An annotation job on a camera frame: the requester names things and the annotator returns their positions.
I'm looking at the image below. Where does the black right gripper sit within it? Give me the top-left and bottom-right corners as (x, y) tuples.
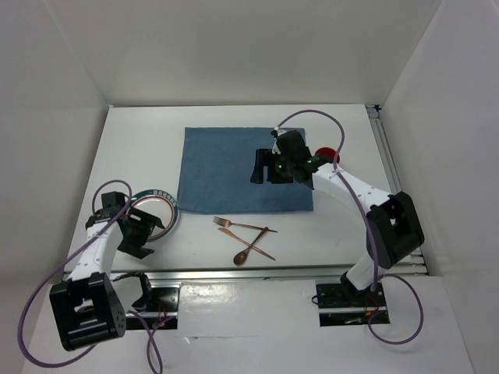
(250, 149), (294, 184)

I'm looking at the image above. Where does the white plate green red rim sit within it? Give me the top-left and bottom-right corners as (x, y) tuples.
(131, 189), (179, 242)

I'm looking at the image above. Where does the blue cloth placemat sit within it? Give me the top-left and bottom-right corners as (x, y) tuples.
(177, 127), (313, 214)

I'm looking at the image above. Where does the red enamel mug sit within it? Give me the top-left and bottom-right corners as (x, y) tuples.
(313, 147), (341, 164)

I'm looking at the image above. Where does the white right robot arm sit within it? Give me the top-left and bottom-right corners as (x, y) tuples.
(250, 130), (424, 305)

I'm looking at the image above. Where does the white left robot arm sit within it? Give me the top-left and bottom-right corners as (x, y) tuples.
(49, 192), (165, 351)

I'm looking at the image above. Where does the copper fork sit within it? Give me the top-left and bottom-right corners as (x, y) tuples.
(213, 216), (264, 231)

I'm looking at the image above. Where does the copper knife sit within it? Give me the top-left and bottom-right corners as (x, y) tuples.
(218, 228), (275, 261)

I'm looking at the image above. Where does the copper spoon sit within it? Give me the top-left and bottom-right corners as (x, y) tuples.
(233, 227), (269, 266)

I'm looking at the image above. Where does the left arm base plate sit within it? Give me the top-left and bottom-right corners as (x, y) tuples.
(114, 279), (180, 331)

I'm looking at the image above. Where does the aluminium front rail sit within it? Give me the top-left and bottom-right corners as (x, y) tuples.
(110, 256), (428, 282)

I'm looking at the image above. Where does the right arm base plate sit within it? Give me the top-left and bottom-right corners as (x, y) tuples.
(311, 283), (390, 327)

